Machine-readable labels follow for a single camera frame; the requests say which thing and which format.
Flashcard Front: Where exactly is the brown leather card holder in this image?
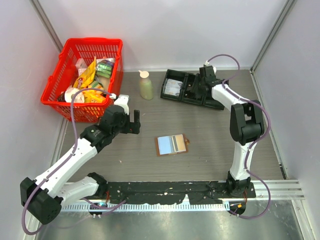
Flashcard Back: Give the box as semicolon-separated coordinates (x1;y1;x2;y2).
154;133;190;157

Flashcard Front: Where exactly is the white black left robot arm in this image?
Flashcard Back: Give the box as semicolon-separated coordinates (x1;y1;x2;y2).
20;104;141;225

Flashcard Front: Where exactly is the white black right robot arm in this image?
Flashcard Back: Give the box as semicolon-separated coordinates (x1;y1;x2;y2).
192;65;265;198

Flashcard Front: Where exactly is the white card stack in tray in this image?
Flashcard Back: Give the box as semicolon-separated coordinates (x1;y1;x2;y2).
164;78;183;97

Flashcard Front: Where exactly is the black three-compartment tray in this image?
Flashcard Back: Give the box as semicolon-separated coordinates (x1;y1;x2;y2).
160;69;225;111

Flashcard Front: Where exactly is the yellow boxed snack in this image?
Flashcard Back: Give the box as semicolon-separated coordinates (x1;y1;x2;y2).
82;88;106;104

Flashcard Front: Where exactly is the green liquid squeeze bottle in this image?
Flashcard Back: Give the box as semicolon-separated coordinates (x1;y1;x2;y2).
138;70;154;100

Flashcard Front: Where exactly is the white tape roll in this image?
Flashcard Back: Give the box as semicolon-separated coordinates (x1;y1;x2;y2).
62;87;85;104

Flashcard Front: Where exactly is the yellow snack bag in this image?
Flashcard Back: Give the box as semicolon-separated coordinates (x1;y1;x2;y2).
73;57;97;90

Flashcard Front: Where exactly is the green sponge pack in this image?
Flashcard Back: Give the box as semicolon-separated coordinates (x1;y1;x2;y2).
96;62;113;78

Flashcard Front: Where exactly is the red plastic shopping basket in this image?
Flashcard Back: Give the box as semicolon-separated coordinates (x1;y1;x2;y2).
40;37;124;123

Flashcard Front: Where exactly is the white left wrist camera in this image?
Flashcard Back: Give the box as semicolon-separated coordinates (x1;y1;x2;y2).
109;93;130;115

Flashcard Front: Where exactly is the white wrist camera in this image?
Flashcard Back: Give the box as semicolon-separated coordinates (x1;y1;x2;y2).
109;93;130;115
203;60;217;72

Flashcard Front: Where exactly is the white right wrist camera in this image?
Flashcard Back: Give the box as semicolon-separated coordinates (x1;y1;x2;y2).
203;60;217;72

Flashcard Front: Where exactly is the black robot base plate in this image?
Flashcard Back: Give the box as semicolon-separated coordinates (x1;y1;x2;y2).
77;180;257;205

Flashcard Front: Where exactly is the aluminium front rail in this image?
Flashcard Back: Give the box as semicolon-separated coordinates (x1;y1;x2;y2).
31;179;306;213

